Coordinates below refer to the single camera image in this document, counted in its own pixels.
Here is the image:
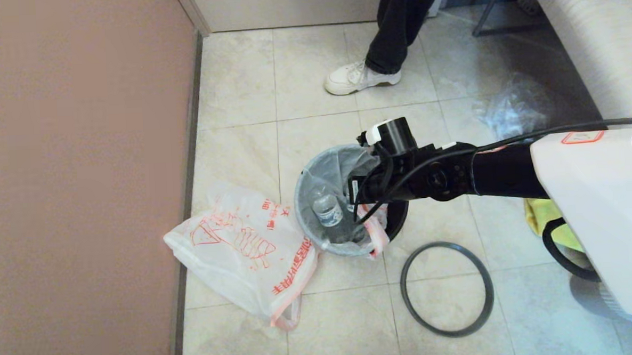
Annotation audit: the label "white liner bag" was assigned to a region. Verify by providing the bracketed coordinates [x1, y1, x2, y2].
[292, 142, 393, 262]

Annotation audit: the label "yellow plastic bag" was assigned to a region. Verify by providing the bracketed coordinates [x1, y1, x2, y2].
[524, 195, 587, 257]

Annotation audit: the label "beige striped sofa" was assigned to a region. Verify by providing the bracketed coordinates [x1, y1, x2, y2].
[524, 0, 632, 132]

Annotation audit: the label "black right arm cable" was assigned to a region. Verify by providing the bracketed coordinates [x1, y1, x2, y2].
[349, 117, 632, 294]

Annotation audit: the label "person's leg dark trousers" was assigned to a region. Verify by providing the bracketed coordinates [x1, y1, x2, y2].
[363, 0, 451, 76]

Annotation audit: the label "flat white red-print plastic bag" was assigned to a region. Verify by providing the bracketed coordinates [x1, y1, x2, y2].
[161, 180, 323, 336]

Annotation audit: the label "white sneaker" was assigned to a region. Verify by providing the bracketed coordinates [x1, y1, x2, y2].
[323, 58, 402, 96]

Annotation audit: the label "clear plastic bag with rubbish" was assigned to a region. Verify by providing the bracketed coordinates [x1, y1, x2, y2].
[477, 71, 560, 144]

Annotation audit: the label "grey metal furniture leg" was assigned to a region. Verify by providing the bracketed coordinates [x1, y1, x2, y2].
[471, 0, 550, 37]

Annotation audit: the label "black round trash bin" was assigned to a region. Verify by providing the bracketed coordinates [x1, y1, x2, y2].
[292, 142, 411, 259]

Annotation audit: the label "round striped grey stool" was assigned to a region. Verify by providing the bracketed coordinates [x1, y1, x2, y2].
[568, 268, 632, 321]

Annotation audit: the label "clear plastic water bottle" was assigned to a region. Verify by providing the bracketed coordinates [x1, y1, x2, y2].
[310, 186, 347, 243]

